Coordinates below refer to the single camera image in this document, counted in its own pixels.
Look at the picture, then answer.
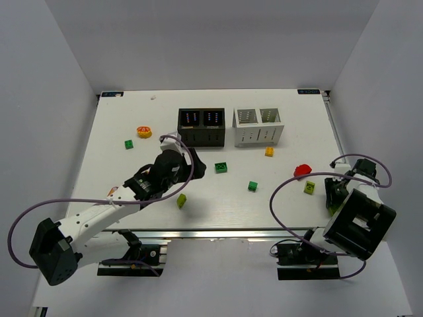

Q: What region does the small green square lego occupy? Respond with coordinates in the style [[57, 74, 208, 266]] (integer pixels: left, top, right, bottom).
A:
[[124, 139, 134, 149]]

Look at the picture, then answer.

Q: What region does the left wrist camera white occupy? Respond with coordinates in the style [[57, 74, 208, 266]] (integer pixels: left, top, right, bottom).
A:
[[160, 131, 182, 153]]

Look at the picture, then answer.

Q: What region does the lime lego brick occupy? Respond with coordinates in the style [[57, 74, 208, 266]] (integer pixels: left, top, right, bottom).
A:
[[176, 194, 187, 209]]

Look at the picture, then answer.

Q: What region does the lime lego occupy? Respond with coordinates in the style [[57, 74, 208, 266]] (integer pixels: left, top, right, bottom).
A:
[[303, 181, 315, 195]]

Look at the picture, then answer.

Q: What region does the yellow round flower lego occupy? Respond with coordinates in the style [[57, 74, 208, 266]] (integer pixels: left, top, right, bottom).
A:
[[136, 126, 153, 139]]

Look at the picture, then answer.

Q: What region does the blue label corner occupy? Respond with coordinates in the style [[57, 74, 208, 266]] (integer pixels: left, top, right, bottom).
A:
[[297, 88, 321, 95], [101, 91, 124, 98]]

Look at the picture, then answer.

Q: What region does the aluminium table front rail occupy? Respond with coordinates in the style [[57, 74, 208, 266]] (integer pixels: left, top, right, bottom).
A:
[[59, 227, 331, 240]]

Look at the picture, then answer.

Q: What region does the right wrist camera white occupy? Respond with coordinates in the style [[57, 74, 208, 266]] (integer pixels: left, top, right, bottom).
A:
[[330, 161, 351, 180]]

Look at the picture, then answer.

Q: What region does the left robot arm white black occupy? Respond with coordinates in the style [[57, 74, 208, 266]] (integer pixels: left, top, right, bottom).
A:
[[29, 148, 206, 286]]

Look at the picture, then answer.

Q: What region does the black two-compartment container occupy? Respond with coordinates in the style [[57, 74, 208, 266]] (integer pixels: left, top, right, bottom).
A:
[[177, 108, 226, 147]]

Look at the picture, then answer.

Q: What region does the small dark green lego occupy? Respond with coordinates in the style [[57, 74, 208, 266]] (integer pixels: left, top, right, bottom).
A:
[[247, 181, 258, 192]]

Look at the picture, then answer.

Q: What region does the lime long lego edge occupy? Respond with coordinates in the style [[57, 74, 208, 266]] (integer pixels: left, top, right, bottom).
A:
[[328, 205, 338, 216]]

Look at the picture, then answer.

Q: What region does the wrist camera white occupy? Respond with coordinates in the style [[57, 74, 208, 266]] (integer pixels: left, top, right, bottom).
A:
[[330, 161, 351, 180], [160, 131, 182, 153]]

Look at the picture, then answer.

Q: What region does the blue label right corner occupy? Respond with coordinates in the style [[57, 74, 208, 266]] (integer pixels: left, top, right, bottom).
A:
[[297, 88, 321, 95]]

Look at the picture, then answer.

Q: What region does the orange small lego brick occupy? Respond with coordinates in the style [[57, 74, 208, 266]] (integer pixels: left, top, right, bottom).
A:
[[265, 147, 274, 157]]

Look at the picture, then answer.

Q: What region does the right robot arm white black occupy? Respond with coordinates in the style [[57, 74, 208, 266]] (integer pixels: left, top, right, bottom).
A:
[[304, 158, 397, 261]]

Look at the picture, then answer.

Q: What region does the blue label left corner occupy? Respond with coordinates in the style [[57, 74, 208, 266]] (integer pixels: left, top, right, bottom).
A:
[[101, 91, 124, 98]]

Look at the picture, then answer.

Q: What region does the red rounded lego block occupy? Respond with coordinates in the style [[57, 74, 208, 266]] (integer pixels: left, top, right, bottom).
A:
[[293, 164, 312, 177]]

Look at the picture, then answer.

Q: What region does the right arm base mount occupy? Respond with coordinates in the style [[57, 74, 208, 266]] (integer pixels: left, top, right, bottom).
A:
[[270, 239, 340, 281]]

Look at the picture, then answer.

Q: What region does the red flower lego green brick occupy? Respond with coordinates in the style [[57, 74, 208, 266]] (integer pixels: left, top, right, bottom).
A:
[[107, 186, 118, 197]]

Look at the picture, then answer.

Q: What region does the dark green 2x2 lego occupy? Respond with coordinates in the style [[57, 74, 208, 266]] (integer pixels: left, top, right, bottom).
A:
[[215, 162, 228, 174]]

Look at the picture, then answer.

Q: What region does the white two-compartment container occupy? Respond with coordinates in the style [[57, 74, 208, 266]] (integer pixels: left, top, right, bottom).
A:
[[232, 108, 284, 147]]

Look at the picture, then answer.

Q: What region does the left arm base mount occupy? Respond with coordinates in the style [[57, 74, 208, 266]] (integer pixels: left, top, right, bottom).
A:
[[97, 229, 165, 277]]

